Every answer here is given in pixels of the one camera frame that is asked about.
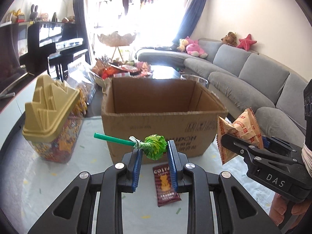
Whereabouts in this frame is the orange paper snack packet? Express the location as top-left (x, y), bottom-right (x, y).
top-left (217, 108), bottom-right (264, 165)

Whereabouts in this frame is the Costa coffee biscuit packet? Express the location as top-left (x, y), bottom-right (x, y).
top-left (153, 164), bottom-right (181, 207)

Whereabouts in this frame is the green lollipop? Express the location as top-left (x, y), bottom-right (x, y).
top-left (94, 133), bottom-right (168, 161)

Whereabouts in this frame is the right human hand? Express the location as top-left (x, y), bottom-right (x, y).
top-left (269, 193), bottom-right (311, 229)

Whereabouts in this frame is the brown cardboard box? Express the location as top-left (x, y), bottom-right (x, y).
top-left (102, 78), bottom-right (228, 157)

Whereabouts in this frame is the grey sectional sofa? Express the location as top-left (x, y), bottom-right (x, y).
top-left (135, 39), bottom-right (308, 146)

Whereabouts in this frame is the clear candy jar gold lid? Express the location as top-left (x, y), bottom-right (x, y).
top-left (22, 74), bottom-right (87, 163)

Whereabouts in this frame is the pink star pillow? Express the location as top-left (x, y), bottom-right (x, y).
top-left (236, 34), bottom-right (257, 51)

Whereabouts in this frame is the pink plush toy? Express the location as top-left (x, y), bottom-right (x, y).
top-left (185, 37), bottom-right (208, 59)

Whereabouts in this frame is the brown plush dog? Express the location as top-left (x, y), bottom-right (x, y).
top-left (221, 32), bottom-right (237, 47)

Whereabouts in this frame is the white tiered snack tray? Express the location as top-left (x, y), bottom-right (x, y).
top-left (90, 31), bottom-right (153, 89)

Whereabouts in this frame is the clear plastic zip bag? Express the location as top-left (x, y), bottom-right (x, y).
top-left (67, 60), bottom-right (96, 105)

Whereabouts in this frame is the yellow plush duck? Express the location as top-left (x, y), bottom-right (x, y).
top-left (177, 39), bottom-right (189, 52)

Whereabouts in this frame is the black piano bench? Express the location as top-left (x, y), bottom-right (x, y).
top-left (47, 49), bottom-right (88, 81)

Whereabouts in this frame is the right blue curtain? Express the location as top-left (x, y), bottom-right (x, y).
top-left (172, 0), bottom-right (207, 44)

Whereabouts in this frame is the blue curtain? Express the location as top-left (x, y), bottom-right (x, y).
top-left (172, 0), bottom-right (207, 44)
top-left (73, 0), bottom-right (91, 65)

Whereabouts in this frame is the black upright piano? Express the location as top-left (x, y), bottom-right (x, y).
top-left (19, 22), bottom-right (83, 75)

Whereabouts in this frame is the left blue curtain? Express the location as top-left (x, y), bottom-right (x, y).
top-left (73, 0), bottom-right (91, 65)

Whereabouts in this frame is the grey rabbit plush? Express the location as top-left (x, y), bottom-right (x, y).
top-left (29, 4), bottom-right (38, 22)

